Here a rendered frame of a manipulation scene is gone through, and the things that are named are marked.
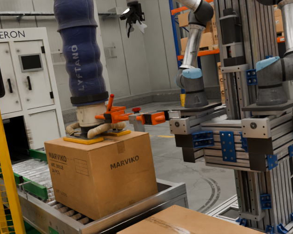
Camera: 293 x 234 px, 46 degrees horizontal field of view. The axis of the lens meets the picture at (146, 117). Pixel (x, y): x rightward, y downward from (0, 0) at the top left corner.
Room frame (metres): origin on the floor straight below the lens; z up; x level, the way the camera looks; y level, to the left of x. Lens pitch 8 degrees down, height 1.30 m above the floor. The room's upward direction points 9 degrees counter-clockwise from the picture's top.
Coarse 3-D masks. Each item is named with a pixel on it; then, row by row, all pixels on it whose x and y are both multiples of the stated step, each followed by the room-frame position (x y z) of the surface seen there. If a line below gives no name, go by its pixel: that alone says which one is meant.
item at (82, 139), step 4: (76, 132) 2.05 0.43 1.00; (68, 136) 2.07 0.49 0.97; (72, 136) 2.05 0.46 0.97; (76, 136) 2.03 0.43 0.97; (80, 136) 2.00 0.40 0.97; (84, 136) 1.98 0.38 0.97; (96, 136) 1.92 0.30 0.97; (64, 140) 2.10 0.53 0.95; (68, 140) 2.04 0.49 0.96; (72, 140) 2.00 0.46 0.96; (76, 140) 1.95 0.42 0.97; (80, 140) 1.91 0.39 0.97; (84, 140) 1.89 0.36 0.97; (88, 140) 1.87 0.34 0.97; (92, 140) 1.85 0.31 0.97; (96, 140) 1.87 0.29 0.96; (100, 140) 1.88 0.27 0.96; (88, 144) 1.84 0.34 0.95
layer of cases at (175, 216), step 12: (156, 216) 1.70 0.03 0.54; (168, 216) 1.68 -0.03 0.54; (180, 216) 1.66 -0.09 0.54; (192, 216) 1.64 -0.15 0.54; (204, 216) 1.62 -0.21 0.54; (132, 228) 1.61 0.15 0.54; (144, 228) 1.59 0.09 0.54; (156, 228) 1.57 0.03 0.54; (168, 228) 1.55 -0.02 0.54; (180, 228) 1.53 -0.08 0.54; (192, 228) 1.51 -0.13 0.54; (204, 228) 1.49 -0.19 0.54; (216, 228) 1.48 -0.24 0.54; (228, 228) 1.46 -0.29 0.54; (240, 228) 1.44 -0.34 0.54
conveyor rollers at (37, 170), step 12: (24, 168) 3.29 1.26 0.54; (36, 168) 3.19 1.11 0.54; (48, 168) 3.09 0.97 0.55; (36, 180) 2.74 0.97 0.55; (48, 180) 2.70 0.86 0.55; (48, 192) 2.41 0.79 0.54; (48, 204) 2.14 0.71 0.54; (60, 204) 2.10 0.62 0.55; (72, 216) 1.86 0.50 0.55; (84, 216) 1.88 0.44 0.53
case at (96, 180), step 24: (48, 144) 2.12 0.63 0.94; (72, 144) 1.93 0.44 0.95; (96, 144) 1.82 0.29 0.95; (120, 144) 1.82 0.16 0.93; (144, 144) 1.91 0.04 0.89; (72, 168) 1.89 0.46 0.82; (96, 168) 1.72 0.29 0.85; (120, 168) 1.80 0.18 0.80; (144, 168) 1.90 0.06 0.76; (72, 192) 1.94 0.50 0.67; (96, 192) 1.70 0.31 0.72; (120, 192) 1.79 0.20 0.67; (144, 192) 1.88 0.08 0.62; (96, 216) 1.73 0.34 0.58
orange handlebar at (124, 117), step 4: (112, 108) 2.35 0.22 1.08; (116, 108) 2.20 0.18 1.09; (120, 108) 2.22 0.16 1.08; (124, 108) 2.23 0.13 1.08; (96, 116) 1.96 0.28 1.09; (100, 116) 1.92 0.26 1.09; (116, 116) 1.79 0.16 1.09; (120, 116) 1.76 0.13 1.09; (124, 116) 1.73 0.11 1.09; (140, 116) 1.62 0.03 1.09; (160, 116) 1.53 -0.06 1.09; (164, 116) 1.54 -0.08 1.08; (120, 120) 1.75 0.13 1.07; (124, 120) 1.73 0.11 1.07; (140, 120) 1.62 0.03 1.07; (156, 120) 1.52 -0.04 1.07; (160, 120) 1.53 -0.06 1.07
